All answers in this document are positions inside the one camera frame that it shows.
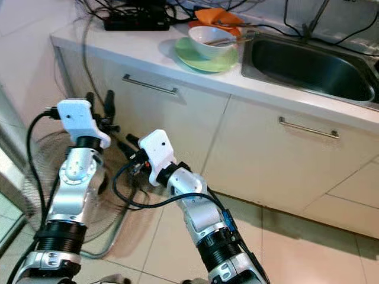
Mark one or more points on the light green plate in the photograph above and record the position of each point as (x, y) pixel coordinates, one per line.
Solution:
(204, 65)

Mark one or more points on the white ceramic bowl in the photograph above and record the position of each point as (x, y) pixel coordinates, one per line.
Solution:
(207, 50)

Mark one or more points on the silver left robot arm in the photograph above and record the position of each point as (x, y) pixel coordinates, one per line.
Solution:
(68, 195)

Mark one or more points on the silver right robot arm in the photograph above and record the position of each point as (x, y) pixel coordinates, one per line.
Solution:
(204, 216)

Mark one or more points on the cream cabinet door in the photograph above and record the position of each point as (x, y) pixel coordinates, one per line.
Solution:
(266, 165)
(189, 115)

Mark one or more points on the black power strip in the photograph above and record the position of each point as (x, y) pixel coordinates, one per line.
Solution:
(133, 22)

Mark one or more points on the glass sliding door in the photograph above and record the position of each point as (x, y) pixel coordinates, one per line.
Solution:
(9, 213)

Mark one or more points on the orange bowl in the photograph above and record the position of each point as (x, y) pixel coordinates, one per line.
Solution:
(213, 16)

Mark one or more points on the stainless steel sink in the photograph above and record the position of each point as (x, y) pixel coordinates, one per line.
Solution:
(302, 68)

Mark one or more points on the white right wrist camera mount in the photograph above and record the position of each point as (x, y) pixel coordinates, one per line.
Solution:
(157, 151)

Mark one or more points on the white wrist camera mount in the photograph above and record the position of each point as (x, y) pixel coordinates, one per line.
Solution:
(157, 151)
(80, 118)

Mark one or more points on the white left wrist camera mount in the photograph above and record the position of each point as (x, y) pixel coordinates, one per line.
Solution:
(80, 118)

